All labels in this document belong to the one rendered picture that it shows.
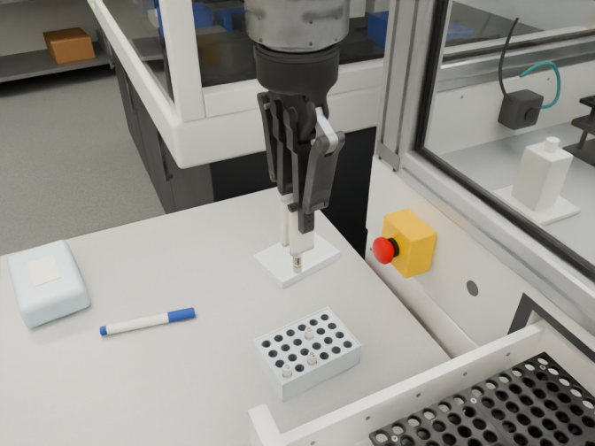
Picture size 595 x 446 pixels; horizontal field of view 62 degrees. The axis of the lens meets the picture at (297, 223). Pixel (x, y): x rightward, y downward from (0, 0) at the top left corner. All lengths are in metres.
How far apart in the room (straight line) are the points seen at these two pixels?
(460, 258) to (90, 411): 0.52
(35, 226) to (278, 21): 2.16
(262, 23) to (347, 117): 0.76
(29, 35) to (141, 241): 3.55
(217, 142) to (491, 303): 0.64
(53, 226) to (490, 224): 2.10
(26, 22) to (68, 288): 3.66
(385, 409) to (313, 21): 0.37
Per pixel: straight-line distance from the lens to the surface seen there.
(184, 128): 1.03
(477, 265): 0.67
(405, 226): 0.71
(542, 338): 0.66
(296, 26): 0.42
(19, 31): 4.40
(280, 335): 0.71
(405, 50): 0.70
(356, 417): 0.52
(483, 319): 0.70
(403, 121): 0.72
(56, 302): 0.83
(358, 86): 1.16
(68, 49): 4.01
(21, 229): 2.51
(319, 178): 0.47
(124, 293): 0.86
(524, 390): 0.57
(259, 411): 0.48
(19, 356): 0.82
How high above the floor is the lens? 1.33
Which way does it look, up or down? 37 degrees down
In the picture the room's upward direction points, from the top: straight up
